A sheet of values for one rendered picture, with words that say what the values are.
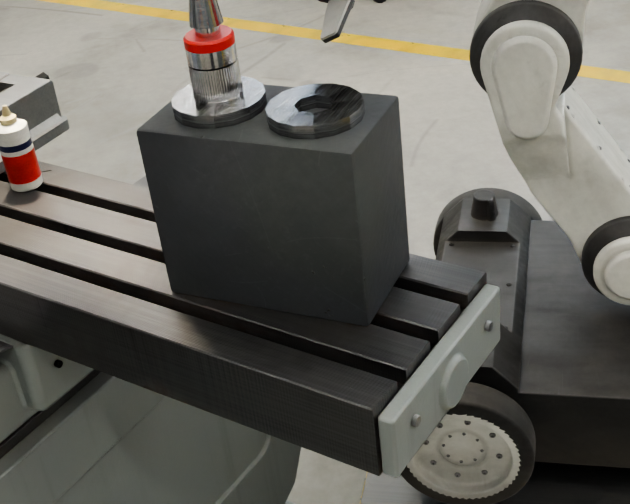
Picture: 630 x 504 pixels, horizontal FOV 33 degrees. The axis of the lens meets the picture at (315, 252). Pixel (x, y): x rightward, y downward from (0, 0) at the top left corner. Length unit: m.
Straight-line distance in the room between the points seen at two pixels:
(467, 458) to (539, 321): 0.24
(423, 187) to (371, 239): 2.15
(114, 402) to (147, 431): 0.10
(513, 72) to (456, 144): 1.98
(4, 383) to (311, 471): 1.08
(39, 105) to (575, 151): 0.72
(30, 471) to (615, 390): 0.77
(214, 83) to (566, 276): 0.88
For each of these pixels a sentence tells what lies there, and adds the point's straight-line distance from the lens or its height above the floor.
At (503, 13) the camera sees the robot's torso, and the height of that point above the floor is 1.06.
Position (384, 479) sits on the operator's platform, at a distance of 1.61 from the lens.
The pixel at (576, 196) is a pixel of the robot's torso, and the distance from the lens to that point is 1.51.
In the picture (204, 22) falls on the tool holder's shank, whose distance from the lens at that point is 0.96.
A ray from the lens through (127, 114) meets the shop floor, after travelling 3.83.
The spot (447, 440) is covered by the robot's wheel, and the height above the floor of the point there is 0.51.
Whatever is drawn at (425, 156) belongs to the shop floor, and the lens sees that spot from 3.28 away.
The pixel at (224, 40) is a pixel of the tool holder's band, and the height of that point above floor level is 1.20.
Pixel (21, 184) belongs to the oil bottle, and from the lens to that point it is 1.34.
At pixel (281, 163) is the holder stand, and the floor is 1.11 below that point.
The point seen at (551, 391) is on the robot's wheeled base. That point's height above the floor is 0.57.
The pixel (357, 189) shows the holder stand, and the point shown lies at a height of 1.09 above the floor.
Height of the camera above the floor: 1.55
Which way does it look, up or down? 33 degrees down
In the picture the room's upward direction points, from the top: 7 degrees counter-clockwise
